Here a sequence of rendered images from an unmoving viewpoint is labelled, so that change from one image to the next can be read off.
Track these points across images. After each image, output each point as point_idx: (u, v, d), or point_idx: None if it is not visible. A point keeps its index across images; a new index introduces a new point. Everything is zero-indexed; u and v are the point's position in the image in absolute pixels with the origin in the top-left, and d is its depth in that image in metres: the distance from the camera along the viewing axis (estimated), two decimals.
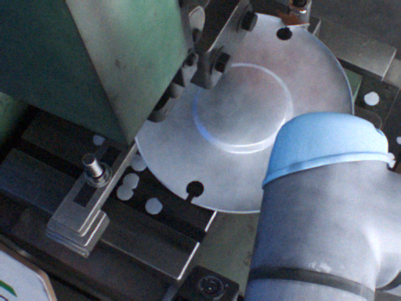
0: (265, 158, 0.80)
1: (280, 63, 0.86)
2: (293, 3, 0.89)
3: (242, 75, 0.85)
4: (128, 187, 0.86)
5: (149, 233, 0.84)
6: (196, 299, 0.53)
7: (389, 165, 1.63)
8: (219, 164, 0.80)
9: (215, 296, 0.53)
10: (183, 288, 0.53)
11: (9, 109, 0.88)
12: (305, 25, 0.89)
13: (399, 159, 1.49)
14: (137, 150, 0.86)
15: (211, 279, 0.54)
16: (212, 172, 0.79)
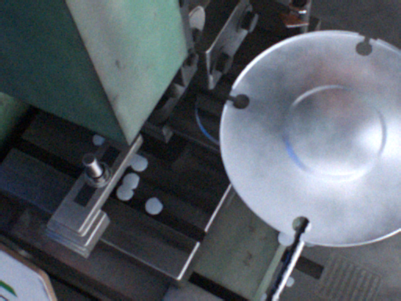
0: (368, 184, 0.77)
1: (366, 80, 0.83)
2: (293, 3, 0.89)
3: (329, 99, 0.81)
4: (128, 187, 0.86)
5: (149, 233, 0.84)
6: None
7: None
8: (322, 195, 0.77)
9: None
10: None
11: (9, 109, 0.88)
12: (305, 25, 0.89)
13: None
14: (137, 150, 0.86)
15: None
16: (316, 205, 0.77)
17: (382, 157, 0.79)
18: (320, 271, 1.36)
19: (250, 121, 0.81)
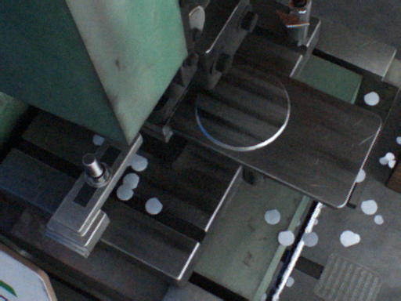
0: None
1: None
2: (293, 3, 0.89)
3: None
4: (128, 187, 0.86)
5: (149, 233, 0.84)
6: None
7: (389, 165, 1.63)
8: None
9: None
10: None
11: (9, 109, 0.88)
12: (305, 25, 0.89)
13: (399, 159, 1.49)
14: (137, 150, 0.86)
15: None
16: None
17: None
18: (320, 271, 1.36)
19: None
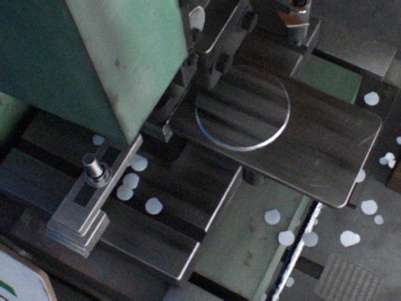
0: None
1: None
2: (293, 3, 0.89)
3: None
4: (128, 187, 0.86)
5: (149, 233, 0.84)
6: None
7: (389, 165, 1.63)
8: None
9: None
10: None
11: (9, 109, 0.88)
12: (305, 25, 0.89)
13: (399, 159, 1.49)
14: (137, 150, 0.86)
15: None
16: None
17: None
18: (320, 271, 1.36)
19: None
